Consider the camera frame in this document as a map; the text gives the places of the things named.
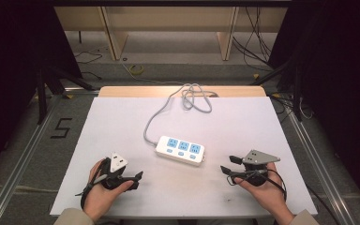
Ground thin black floor cable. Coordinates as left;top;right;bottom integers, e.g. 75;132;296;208
74;51;103;66

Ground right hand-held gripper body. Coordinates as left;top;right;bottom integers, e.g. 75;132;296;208
241;149;281;187

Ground metal floor rail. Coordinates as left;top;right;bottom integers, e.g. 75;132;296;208
270;93;359;225
0;89;68;225

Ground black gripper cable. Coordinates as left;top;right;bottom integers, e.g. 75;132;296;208
74;157;111;210
226;169;339;225

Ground grey power strip cable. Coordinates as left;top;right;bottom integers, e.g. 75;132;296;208
142;82;219;148

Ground white table cover sheet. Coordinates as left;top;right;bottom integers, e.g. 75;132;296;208
49;96;319;219

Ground wooden shelf unit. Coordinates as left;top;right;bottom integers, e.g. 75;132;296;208
53;6;289;62

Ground black floor cables bundle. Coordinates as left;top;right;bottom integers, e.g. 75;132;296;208
232;6;283;73

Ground black curtain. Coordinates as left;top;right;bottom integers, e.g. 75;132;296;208
0;0;83;182
266;0;360;207

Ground black metal stand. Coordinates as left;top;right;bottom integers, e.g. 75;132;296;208
36;65;97;126
248;57;305;123

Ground person's left hand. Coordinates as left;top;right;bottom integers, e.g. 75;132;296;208
82;158;135;221

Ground white power strip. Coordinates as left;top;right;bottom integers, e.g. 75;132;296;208
155;135;206;168

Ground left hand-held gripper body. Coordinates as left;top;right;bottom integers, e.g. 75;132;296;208
98;152;140;191

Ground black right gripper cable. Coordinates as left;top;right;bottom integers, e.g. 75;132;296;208
226;169;339;225

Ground person's right hand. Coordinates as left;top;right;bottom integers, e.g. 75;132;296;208
232;162;295;220

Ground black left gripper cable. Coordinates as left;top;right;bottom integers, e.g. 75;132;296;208
74;157;111;210

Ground yellow coiled cable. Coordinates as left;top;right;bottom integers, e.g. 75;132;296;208
128;64;145;76

